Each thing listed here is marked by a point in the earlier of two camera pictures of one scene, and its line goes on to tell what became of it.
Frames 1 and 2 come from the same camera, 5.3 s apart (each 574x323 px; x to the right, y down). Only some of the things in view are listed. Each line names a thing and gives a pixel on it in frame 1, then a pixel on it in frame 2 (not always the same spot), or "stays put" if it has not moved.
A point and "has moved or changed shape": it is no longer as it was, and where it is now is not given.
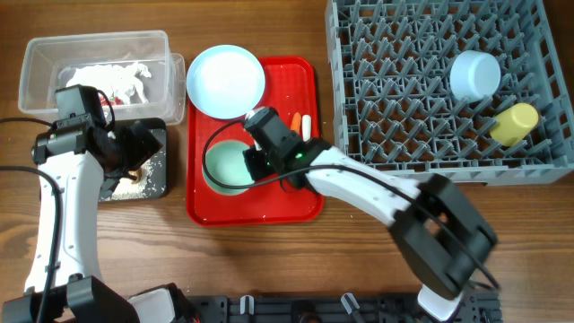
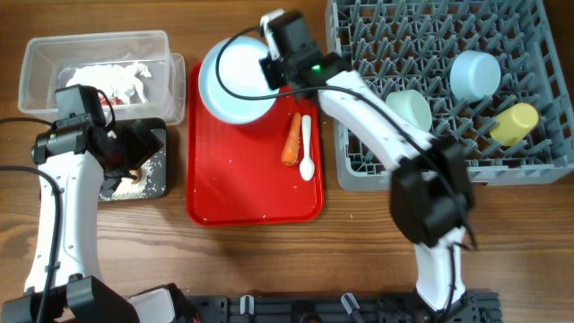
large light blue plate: x=225 y=82 has moved or changed shape
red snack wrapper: x=113 y=100 stays put
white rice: x=126 y=189 stays put
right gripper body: x=255 y=166 -> x=271 y=73
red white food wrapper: x=123 y=82 stays put
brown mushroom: x=137 y=175 stays put
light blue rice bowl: x=474 y=75 stays put
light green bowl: x=225 y=162 -> x=412 y=105
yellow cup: x=513 y=126 stays put
